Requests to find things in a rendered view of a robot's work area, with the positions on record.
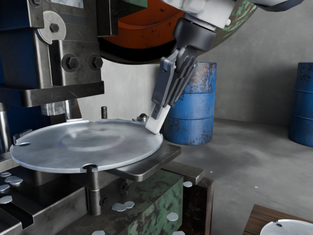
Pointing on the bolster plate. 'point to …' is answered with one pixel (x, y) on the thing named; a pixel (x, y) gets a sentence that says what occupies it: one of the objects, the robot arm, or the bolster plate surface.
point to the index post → (143, 117)
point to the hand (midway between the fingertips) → (157, 117)
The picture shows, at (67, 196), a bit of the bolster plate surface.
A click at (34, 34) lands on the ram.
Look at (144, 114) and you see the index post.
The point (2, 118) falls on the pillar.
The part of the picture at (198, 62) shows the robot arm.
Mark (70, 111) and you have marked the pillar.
